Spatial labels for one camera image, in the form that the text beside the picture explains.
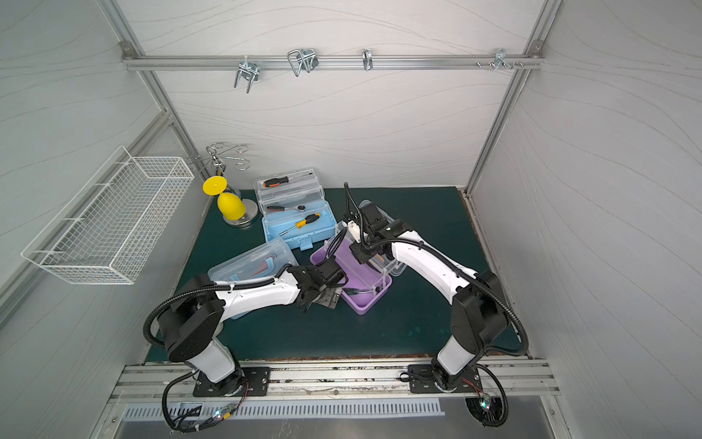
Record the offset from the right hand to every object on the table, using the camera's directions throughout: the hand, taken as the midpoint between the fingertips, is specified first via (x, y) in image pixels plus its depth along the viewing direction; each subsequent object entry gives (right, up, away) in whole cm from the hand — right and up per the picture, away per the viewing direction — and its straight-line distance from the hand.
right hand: (359, 247), depth 85 cm
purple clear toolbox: (+2, -11, -4) cm, 12 cm away
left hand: (-12, -15, +2) cm, 19 cm away
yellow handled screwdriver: (-20, +9, +22) cm, 31 cm away
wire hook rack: (-48, +30, +5) cm, 57 cm away
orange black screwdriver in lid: (-31, +24, +19) cm, 44 cm away
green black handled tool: (-1, -16, +5) cm, 16 cm away
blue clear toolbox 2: (-20, +19, +19) cm, 34 cm away
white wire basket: (-64, +5, -18) cm, 66 cm away
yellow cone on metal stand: (-45, +12, +11) cm, 48 cm away
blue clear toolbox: (-38, -7, +1) cm, 39 cm away
